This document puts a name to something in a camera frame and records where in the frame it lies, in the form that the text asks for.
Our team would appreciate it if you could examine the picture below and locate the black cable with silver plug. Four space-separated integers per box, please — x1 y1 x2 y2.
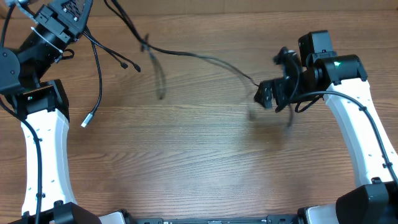
80 26 142 129

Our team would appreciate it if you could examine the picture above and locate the black usb cable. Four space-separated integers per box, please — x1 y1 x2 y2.
104 0 295 128

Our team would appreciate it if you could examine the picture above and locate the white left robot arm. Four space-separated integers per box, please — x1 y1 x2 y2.
1 0 100 223

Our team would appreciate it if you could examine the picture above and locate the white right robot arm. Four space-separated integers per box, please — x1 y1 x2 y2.
254 30 397 223

